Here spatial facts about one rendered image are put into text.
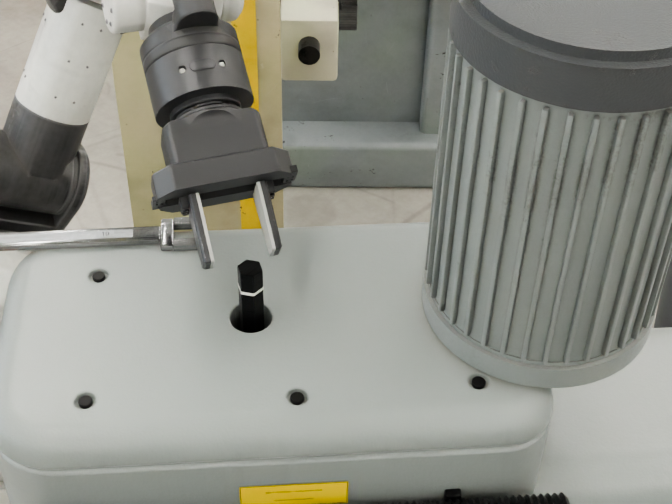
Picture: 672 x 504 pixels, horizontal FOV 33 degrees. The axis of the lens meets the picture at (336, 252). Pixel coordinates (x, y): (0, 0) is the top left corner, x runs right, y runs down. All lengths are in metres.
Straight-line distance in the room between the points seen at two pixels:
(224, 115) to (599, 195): 0.34
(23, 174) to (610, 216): 0.76
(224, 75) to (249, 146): 0.06
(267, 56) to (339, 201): 1.26
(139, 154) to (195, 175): 2.10
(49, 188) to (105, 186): 2.76
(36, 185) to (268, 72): 1.57
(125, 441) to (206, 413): 0.07
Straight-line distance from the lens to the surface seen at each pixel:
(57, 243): 1.07
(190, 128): 0.97
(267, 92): 2.93
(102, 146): 4.34
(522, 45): 0.76
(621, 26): 0.77
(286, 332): 0.97
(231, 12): 1.05
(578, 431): 1.10
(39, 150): 1.37
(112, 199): 4.09
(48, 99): 1.34
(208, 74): 0.97
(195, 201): 0.96
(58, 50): 1.33
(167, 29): 1.00
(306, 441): 0.92
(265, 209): 0.96
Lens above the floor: 2.60
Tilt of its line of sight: 43 degrees down
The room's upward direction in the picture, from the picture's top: 1 degrees clockwise
